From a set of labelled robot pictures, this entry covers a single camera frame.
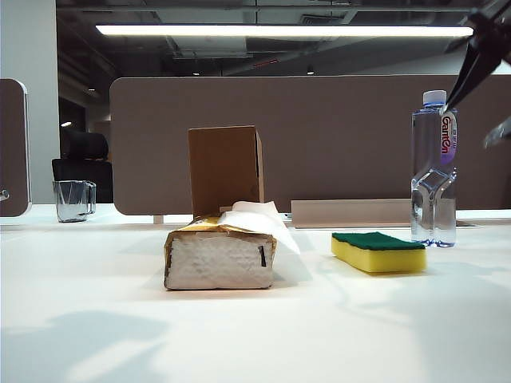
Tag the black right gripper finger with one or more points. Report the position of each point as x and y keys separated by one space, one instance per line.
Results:
x=501 y=133
x=475 y=68

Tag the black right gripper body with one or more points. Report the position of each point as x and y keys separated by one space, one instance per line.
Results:
x=495 y=28

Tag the yellow sponge with green pad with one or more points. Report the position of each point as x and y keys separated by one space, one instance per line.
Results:
x=379 y=259

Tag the clear plastic water bottle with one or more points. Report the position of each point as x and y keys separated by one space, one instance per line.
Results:
x=433 y=139

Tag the wide brown desk divider panel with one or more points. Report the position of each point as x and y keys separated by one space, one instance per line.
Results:
x=339 y=139

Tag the long ceiling light strip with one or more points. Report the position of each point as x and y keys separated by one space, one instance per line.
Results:
x=279 y=31

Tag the white tissue sheet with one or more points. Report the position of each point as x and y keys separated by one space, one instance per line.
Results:
x=255 y=219

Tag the brown cardboard box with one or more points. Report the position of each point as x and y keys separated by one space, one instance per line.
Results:
x=223 y=167

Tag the tissue pack in yellow wrapper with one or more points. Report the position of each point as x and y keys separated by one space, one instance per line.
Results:
x=215 y=267

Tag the white divider support foot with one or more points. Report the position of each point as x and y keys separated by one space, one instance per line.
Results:
x=158 y=219

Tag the black office chair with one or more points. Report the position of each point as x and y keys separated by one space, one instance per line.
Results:
x=85 y=147

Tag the clear glass mug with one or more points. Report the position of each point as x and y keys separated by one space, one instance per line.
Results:
x=70 y=199

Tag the narrow brown desk divider panel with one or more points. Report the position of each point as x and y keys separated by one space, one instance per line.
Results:
x=12 y=139

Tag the clear plastic hook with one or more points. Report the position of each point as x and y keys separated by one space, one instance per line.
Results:
x=4 y=195

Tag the beige metal desk rail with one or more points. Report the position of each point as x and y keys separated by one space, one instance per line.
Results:
x=351 y=213

